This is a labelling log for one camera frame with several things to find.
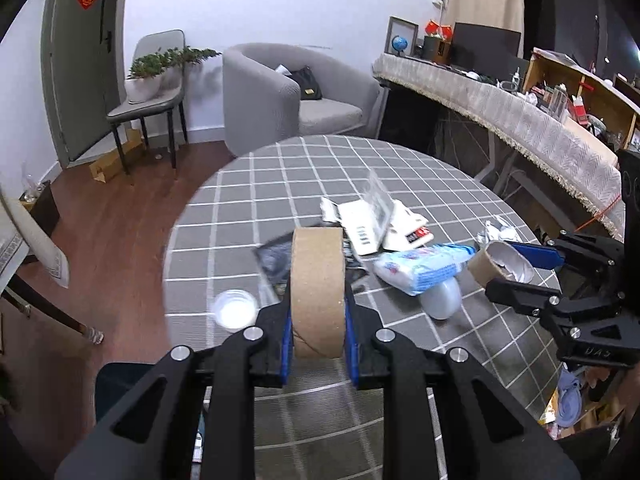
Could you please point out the grey picture frame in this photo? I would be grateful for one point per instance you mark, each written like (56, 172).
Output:
(407, 27)

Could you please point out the dark plastic packet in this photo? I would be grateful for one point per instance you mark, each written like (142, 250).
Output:
(272, 260)

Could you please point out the black monitor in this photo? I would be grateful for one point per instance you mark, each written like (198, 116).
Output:
(485, 45)

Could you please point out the white patterned cloth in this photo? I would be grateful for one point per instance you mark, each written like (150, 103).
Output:
(30, 245)

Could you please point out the small blue globe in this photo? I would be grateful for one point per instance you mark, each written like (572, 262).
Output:
(400, 44)

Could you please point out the grey door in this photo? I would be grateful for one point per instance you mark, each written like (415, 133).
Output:
(75, 60)

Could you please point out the wooden desk shelf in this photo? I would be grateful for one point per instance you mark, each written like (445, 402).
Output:
(555, 67)

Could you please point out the potted plant in white pot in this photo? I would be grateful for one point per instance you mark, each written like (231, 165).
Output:
(142, 87)

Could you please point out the white carton with red label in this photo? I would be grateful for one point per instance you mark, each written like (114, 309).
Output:
(400, 232)

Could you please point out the cardboard tube with foil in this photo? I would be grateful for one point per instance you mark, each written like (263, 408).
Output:
(482, 265)

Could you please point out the white striped wrapper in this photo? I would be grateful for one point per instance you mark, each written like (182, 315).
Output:
(330, 210)

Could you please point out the black handbag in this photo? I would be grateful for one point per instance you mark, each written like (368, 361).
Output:
(306, 85)

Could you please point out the white paper sheet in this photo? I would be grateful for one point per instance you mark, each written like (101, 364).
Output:
(282, 69)

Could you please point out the clear plastic wrapper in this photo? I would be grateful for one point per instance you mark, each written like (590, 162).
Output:
(380, 200)

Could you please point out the dark wooden chair leg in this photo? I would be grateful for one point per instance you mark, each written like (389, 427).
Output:
(50, 310)

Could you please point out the white box with barcode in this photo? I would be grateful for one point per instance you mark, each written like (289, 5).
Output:
(360, 225)

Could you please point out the small red flags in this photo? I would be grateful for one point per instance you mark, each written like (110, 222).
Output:
(440, 29)

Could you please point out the translucent plastic cup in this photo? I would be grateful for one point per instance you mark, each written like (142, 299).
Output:
(442, 300)

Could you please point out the grey dining chair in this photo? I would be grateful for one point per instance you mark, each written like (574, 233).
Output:
(145, 110)

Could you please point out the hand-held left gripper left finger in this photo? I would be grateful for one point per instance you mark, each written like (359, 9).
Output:
(286, 355)

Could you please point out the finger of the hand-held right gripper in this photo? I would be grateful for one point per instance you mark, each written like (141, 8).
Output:
(537, 256)
(520, 294)

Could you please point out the dark brown bin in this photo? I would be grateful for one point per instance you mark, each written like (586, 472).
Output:
(45, 215)

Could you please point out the beige fringed desk cloth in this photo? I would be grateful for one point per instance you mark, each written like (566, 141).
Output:
(525, 115)

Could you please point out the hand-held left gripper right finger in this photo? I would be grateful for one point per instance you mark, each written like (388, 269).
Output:
(351, 360)

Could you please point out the dark wooden box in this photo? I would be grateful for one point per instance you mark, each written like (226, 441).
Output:
(435, 50)

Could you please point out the grey armchair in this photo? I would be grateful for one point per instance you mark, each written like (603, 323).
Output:
(260, 90)

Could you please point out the pale blue plastic bag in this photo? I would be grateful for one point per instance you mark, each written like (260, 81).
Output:
(569, 400)

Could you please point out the cardboard box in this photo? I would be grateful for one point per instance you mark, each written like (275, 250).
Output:
(107, 165)

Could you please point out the blue white tissue packet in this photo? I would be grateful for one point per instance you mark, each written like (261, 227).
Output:
(420, 267)

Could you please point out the brown cardboard tape roll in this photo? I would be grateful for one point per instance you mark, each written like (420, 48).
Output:
(317, 285)

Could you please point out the white desk frame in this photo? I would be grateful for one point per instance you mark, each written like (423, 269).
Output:
(500, 165)

